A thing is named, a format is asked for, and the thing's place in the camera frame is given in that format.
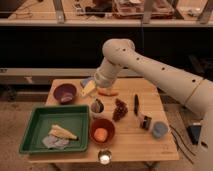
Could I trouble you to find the yellow sponge gripper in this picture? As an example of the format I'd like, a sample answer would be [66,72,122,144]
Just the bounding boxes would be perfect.
[81,80,96,97]

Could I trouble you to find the yellow corn cob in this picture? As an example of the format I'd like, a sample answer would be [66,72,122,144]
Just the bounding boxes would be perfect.
[49,125,78,140]

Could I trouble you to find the grey blue towel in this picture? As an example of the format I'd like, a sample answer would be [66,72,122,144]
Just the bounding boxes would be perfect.
[42,135,69,149]

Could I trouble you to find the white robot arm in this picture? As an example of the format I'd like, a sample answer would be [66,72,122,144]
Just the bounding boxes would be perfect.
[93,39,213,171]

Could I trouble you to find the blue plastic cup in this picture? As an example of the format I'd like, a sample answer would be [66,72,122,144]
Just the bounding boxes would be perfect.
[152,121,168,139]

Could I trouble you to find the blue sponge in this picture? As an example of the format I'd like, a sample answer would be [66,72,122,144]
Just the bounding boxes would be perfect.
[80,77,95,88]

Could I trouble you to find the orange carrot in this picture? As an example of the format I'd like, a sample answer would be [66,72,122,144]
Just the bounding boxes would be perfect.
[97,88,118,97]

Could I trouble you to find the purple bowl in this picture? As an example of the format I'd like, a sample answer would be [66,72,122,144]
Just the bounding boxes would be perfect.
[53,83,77,104]

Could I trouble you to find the brown grape bunch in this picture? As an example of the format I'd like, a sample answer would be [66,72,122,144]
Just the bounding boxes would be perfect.
[112,99,128,122]

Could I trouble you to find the orange bowl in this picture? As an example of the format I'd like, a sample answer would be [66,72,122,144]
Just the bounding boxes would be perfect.
[90,118,115,146]

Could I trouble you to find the orange ball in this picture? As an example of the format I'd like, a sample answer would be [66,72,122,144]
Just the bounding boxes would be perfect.
[94,128,108,142]

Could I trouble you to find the green plastic tray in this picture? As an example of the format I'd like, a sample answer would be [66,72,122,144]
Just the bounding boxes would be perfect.
[19,105,89,154]

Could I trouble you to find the wooden table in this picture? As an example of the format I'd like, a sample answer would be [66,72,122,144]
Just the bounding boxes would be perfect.
[28,78,179,163]

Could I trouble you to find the small dark box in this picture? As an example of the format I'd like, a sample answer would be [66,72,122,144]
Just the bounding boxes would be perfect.
[140,115,152,130]

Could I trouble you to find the black foot pedal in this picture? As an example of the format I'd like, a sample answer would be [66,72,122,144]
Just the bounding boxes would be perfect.
[187,125,201,145]

